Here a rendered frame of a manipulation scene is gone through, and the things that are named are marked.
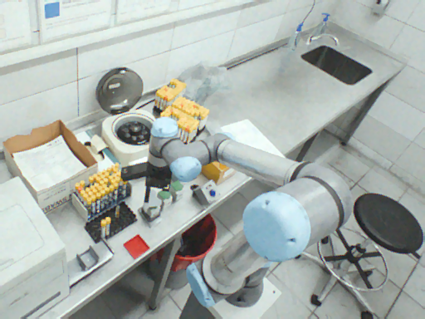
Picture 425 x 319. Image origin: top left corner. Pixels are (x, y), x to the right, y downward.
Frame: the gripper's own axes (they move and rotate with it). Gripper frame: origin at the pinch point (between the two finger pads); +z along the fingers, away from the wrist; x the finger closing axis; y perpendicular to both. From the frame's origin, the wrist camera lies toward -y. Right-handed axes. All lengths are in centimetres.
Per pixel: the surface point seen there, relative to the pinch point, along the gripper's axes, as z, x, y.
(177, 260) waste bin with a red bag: 58, 8, 21
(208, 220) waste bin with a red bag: 58, 32, 38
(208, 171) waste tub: 8.1, 22.5, 25.9
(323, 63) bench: 26, 165, 129
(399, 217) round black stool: 35, 32, 133
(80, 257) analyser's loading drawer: 5.1, -22.4, -18.0
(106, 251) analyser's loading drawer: 8.2, -17.7, -10.4
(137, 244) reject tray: 12.0, -11.9, -0.5
